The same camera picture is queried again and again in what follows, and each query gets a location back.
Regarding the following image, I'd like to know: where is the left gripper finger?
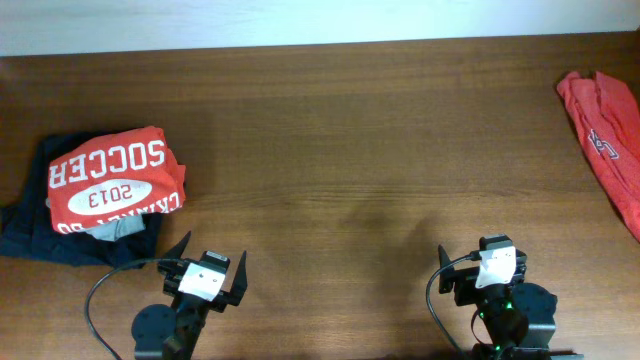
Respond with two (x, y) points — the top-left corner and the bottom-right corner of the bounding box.
(163, 231), (191, 259)
(229, 251), (248, 305)

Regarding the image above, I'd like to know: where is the orange soccer t-shirt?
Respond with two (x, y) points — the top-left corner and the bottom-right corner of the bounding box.
(556, 72), (639, 238)

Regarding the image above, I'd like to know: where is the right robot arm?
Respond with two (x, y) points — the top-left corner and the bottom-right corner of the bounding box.
(425, 236), (584, 360)

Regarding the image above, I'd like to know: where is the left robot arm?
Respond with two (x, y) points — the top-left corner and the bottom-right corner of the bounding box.
(131, 233), (248, 360)

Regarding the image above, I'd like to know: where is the grey folded garment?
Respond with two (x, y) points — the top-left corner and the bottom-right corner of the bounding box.
(84, 215), (146, 242)

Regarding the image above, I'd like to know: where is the folded red soccer shirt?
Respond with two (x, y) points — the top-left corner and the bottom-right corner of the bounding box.
(47, 126), (186, 234)

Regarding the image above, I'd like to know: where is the dark navy folded garment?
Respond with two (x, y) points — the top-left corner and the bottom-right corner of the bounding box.
(1, 132), (163, 267)

